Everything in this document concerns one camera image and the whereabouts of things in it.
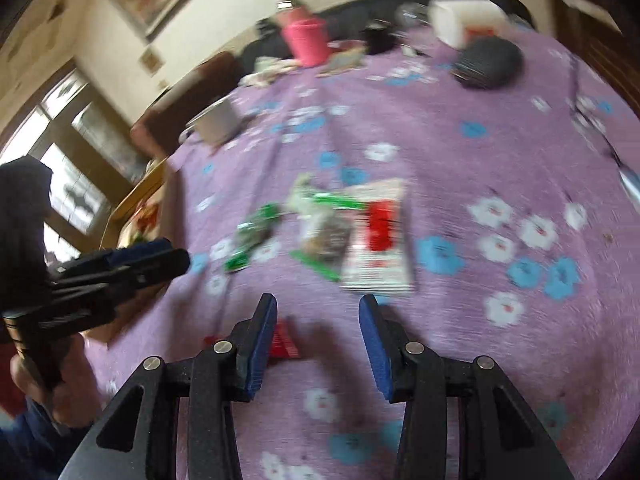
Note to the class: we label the white enamel mug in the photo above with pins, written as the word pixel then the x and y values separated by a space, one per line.
pixel 217 120

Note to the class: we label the clear glass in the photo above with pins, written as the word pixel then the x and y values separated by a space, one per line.
pixel 412 15

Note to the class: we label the window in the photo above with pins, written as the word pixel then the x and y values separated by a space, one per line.
pixel 75 180

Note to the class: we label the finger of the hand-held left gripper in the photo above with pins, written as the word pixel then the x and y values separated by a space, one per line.
pixel 150 270
pixel 135 252

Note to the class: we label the pink thermos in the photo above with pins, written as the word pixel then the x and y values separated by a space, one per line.
pixel 305 40

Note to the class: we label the clear green-striped snack packet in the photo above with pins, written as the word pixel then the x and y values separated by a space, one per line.
pixel 325 235

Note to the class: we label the brown chair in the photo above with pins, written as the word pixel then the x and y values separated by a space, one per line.
pixel 170 105

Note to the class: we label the large white red snack packet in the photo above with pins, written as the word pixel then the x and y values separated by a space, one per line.
pixel 380 260

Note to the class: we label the cardboard box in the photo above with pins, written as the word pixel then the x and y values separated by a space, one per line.
pixel 130 195

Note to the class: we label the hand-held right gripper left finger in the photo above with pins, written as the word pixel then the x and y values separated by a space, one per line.
pixel 262 345

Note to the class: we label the person's left forearm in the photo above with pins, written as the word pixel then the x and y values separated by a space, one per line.
pixel 30 440

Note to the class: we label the black cup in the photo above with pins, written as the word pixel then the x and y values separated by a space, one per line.
pixel 380 40

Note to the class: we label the person's left hand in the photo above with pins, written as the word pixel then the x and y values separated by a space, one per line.
pixel 75 395

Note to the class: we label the crumpled white cloth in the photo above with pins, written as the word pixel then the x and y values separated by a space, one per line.
pixel 265 72

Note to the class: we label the purple floral tablecloth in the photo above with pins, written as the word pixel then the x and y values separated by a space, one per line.
pixel 450 160

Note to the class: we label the white plastic jar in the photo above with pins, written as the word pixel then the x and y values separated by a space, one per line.
pixel 460 20

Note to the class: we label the dark sofa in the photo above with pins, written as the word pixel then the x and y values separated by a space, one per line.
pixel 345 17

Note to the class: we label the black pouch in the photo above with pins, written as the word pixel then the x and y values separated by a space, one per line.
pixel 490 60

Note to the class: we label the small dark green snack packet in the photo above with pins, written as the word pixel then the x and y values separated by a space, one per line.
pixel 250 237

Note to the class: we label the wall plaque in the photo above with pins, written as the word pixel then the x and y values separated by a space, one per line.
pixel 151 60

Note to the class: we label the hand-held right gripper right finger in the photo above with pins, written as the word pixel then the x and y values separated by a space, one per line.
pixel 375 350

